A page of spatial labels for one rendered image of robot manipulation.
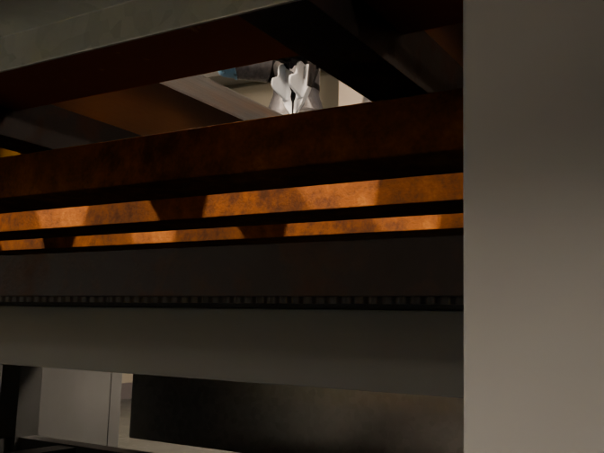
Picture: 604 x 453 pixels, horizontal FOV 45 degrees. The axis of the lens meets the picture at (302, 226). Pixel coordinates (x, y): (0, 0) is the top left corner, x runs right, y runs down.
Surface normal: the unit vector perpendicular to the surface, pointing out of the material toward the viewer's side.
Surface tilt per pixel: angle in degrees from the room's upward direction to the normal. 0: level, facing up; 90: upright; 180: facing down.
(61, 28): 90
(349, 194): 90
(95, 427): 90
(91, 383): 90
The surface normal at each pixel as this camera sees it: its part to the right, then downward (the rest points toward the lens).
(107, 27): -0.52, -0.14
